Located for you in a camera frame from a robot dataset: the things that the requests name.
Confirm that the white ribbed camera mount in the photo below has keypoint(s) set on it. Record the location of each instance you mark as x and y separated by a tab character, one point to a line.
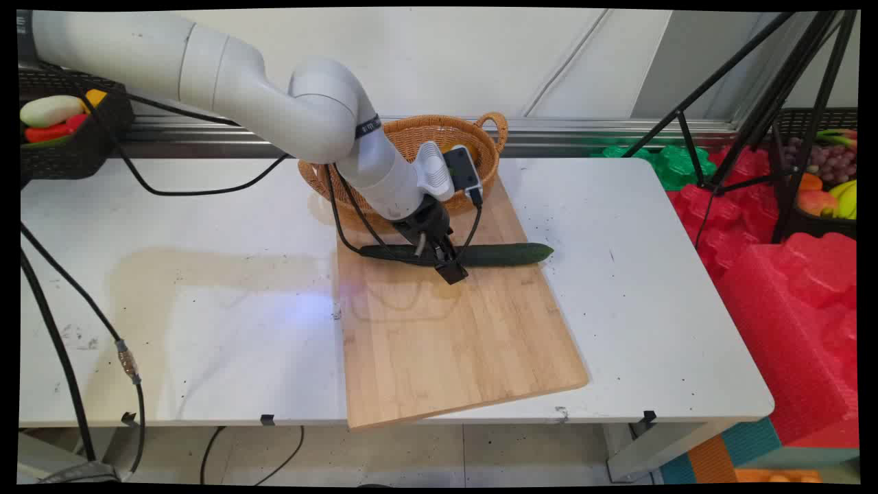
433	168

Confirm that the yellow toy banana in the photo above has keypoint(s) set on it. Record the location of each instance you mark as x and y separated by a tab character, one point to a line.
848	200

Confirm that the black plastic fruit basket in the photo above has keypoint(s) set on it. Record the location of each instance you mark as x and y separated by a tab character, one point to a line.
799	122

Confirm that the red foam packing tray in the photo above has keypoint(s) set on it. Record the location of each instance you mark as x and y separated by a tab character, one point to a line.
789	329
720	219

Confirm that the black camera tripod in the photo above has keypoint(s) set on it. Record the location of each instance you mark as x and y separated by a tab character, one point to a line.
796	68

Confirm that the dark green cucumber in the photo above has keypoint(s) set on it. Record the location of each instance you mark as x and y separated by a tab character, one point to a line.
507	254

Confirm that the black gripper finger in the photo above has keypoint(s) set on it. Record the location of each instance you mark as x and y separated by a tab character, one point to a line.
419	247
450	267

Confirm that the red toy chili pepper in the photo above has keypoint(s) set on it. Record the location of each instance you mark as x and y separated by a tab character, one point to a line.
48	132

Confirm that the orange toy fruit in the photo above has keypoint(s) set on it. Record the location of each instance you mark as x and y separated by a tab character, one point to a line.
809	182

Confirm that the purple toy grapes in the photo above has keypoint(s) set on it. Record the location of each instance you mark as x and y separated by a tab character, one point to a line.
830	165

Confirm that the teal orange foam mat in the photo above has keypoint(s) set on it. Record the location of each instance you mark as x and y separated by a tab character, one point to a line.
754	439

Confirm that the green foam packing tray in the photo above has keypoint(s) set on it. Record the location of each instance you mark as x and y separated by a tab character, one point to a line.
679	168

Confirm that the bamboo cutting board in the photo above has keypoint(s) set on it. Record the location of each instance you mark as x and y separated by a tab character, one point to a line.
446	343

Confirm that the grey metal table leg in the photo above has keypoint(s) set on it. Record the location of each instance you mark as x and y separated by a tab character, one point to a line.
651	453
48	460

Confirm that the green red toy fruit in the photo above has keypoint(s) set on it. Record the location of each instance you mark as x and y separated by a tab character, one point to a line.
837	136

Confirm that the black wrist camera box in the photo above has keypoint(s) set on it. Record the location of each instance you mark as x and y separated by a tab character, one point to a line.
461	171

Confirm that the brown wicker basket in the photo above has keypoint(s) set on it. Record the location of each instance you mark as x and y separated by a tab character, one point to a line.
491	161

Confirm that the white toy radish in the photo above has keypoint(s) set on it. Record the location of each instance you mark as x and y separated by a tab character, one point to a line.
49	110

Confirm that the green toy vegetable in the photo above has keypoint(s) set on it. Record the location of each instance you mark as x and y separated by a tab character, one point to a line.
44	142

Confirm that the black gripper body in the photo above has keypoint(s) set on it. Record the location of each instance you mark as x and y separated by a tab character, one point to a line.
429	218

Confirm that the aluminium wall rail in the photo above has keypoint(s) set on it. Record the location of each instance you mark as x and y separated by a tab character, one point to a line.
583	134

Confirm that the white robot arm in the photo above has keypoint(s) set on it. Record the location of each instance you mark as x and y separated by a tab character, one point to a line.
240	82

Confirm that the yellow toy vegetable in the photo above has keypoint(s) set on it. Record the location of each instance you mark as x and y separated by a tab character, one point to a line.
96	98

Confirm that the black plastic vegetable basket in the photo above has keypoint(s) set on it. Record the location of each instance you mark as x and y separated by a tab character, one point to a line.
75	159

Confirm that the red yellow toy peach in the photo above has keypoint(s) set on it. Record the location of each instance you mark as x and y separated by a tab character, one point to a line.
816	202

